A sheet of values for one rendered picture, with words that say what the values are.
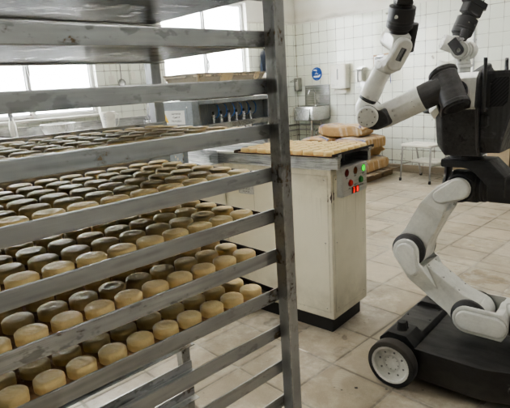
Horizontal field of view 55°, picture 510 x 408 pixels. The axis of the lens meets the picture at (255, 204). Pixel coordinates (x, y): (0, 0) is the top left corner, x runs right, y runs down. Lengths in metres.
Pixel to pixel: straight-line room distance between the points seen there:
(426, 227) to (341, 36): 5.39
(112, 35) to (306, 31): 6.92
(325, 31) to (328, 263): 5.40
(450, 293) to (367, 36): 5.25
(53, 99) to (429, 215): 1.63
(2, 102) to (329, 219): 1.79
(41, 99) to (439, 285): 1.77
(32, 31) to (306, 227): 1.85
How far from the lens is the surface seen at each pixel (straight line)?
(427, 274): 2.15
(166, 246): 0.87
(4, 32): 0.75
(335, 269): 2.40
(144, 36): 0.84
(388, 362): 2.17
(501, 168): 2.00
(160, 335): 0.97
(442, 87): 1.78
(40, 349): 0.82
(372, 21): 7.00
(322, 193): 2.30
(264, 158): 2.49
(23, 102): 0.75
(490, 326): 2.12
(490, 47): 6.27
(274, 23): 0.99
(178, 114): 2.60
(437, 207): 2.04
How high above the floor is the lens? 1.23
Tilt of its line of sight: 14 degrees down
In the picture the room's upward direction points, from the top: 4 degrees counter-clockwise
